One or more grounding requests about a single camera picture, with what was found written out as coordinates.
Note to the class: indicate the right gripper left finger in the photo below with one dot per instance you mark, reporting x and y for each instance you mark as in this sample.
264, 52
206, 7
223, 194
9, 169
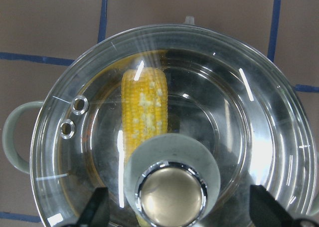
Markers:
97, 211

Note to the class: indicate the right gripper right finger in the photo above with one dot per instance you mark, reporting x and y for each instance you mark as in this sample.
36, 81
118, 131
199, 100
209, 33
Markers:
265, 211

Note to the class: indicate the glass pot lid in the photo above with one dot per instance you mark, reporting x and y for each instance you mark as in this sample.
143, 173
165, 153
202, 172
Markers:
174, 124

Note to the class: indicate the yellow corn cob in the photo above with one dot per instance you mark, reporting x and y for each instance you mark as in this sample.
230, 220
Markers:
144, 98

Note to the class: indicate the pale green steel pot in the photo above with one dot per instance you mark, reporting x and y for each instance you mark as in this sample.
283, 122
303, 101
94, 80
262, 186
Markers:
15, 137

